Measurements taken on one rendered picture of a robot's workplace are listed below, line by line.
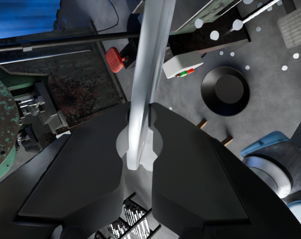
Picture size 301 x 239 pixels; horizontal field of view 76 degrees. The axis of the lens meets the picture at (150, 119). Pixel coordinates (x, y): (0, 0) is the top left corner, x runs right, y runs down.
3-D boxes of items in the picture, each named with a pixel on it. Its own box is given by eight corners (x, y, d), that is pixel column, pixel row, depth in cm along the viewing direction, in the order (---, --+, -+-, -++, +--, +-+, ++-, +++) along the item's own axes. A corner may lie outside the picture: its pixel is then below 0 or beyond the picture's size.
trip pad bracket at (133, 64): (177, 48, 70) (137, 56, 58) (161, 60, 78) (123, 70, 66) (170, 33, 70) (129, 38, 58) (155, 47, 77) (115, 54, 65)
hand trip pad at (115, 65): (139, 62, 63) (121, 66, 58) (130, 69, 67) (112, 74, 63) (130, 42, 62) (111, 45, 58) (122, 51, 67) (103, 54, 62)
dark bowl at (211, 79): (263, 105, 105) (259, 109, 101) (217, 117, 129) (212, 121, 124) (242, 54, 104) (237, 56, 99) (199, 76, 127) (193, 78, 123)
